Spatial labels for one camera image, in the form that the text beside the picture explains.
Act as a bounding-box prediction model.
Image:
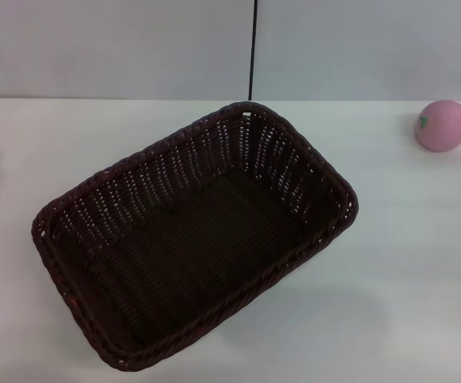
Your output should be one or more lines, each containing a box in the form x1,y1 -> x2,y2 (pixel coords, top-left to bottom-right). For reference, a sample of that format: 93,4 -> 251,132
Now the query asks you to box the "dark brown woven basket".
30,101 -> 361,367

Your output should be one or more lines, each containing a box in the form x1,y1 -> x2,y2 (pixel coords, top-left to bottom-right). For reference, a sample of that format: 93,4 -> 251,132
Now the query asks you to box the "pink peach toy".
414,99 -> 461,152

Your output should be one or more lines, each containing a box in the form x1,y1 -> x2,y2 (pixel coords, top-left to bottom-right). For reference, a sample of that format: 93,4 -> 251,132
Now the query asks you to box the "black vertical wall strip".
248,0 -> 259,101

